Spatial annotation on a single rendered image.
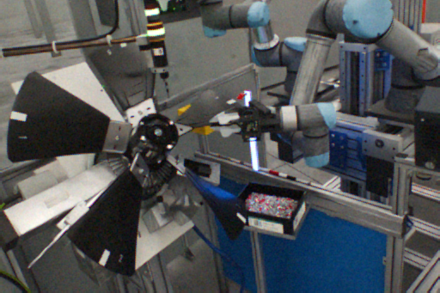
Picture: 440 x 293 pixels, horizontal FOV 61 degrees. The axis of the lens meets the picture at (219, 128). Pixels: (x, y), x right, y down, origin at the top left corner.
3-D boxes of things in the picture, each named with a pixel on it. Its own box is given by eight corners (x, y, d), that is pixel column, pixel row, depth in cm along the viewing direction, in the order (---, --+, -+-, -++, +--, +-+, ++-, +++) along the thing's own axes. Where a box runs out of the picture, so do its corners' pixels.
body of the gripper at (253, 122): (237, 120, 106) (280, 116, 104) (238, 106, 113) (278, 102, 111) (241, 143, 110) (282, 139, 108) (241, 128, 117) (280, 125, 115)
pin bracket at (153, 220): (141, 216, 118) (150, 208, 111) (155, 210, 121) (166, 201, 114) (149, 234, 117) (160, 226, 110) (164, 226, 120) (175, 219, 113)
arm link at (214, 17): (230, 37, 119) (226, 1, 114) (199, 39, 124) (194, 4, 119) (240, 32, 125) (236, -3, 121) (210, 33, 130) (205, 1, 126)
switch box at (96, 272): (100, 255, 150) (84, 210, 141) (120, 271, 140) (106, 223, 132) (79, 269, 144) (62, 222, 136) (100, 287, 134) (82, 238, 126)
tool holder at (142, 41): (140, 75, 103) (132, 39, 99) (148, 68, 109) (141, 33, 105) (172, 71, 101) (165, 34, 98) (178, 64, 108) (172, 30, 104)
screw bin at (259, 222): (229, 224, 127) (227, 207, 124) (250, 197, 140) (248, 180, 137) (292, 239, 116) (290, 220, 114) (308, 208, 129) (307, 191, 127)
